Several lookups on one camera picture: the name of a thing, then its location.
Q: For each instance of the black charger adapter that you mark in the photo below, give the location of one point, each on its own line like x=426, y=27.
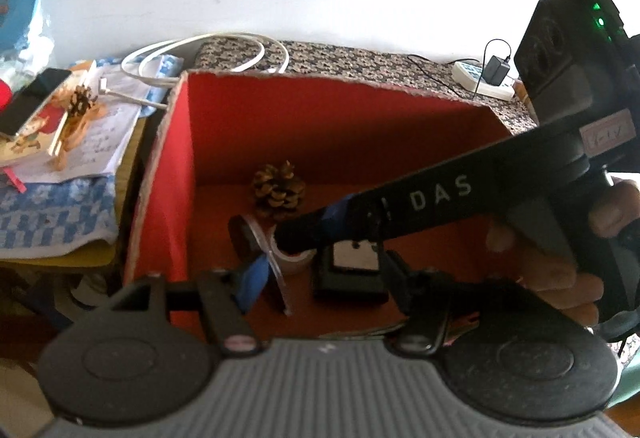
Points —
x=496, y=70

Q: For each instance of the floral patterned tablecloth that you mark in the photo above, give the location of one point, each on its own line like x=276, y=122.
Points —
x=350, y=58

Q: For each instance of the white paper sheets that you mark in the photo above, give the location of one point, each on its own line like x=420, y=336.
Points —
x=105, y=143

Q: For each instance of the red cardboard box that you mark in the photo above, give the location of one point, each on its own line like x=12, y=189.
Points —
x=325, y=128

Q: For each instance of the red heart plush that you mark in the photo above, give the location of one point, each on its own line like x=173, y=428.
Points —
x=4, y=95

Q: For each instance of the blue printed packet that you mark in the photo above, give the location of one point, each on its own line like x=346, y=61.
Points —
x=165, y=68

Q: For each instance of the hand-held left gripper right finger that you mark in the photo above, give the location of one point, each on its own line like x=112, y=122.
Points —
x=397, y=268

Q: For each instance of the black box with white plate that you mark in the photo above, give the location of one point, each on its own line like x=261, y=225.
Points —
x=350, y=258

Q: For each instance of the person's right hand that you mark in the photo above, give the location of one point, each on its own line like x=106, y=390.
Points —
x=555, y=283

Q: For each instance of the small dried pine cone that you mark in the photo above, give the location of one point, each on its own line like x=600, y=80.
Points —
x=82, y=100

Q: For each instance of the illustrated book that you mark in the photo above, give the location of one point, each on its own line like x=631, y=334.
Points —
x=35, y=135

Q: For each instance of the light wooden ornament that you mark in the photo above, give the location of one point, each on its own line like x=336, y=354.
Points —
x=65, y=148

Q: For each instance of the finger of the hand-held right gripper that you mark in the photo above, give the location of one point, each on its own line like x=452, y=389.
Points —
x=332, y=214

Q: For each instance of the blue checkered cloth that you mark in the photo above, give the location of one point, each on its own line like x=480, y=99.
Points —
x=50, y=213

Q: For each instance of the black smartphone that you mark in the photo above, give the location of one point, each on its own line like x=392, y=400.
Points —
x=30, y=100

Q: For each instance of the brown pine cone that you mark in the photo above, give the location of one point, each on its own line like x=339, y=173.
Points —
x=277, y=190

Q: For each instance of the pink clothespin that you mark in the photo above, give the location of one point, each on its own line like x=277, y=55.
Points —
x=15, y=180

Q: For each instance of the white power strip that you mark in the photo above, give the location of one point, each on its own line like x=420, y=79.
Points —
x=470, y=73

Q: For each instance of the small white cup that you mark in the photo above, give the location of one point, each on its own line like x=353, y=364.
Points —
x=297, y=264

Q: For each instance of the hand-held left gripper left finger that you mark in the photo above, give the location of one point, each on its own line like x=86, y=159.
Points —
x=252, y=278

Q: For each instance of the clear round disc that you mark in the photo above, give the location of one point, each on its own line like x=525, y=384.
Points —
x=280, y=283

